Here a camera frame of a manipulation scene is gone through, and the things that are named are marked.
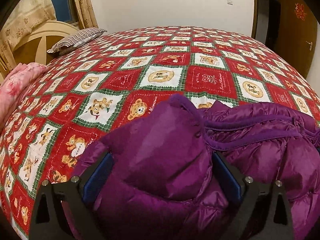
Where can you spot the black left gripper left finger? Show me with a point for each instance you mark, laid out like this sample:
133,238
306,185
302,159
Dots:
94,177

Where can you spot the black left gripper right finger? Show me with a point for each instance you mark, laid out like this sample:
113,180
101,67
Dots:
231,181

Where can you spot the purple down jacket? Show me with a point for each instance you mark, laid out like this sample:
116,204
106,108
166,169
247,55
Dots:
162,185

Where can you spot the red patchwork bear bedspread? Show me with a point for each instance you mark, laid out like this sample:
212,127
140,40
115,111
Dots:
121,77

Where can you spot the pink floral folded blanket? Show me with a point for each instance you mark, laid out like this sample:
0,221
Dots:
15,86

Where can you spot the striped grey pillow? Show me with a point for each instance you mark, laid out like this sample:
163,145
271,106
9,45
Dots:
76,40

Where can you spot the cream wooden headboard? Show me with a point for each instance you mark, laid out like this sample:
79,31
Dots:
26,40

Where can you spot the brown wooden door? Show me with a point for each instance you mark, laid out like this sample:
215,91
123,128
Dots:
293,34

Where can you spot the beige patterned curtain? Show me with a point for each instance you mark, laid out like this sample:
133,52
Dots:
85,14

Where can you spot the red paper door decoration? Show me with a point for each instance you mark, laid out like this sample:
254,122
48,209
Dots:
299,11

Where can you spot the metal door handle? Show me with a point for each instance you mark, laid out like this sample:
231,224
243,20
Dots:
310,45

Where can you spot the dark wooden door frame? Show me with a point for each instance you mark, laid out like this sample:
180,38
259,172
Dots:
266,21

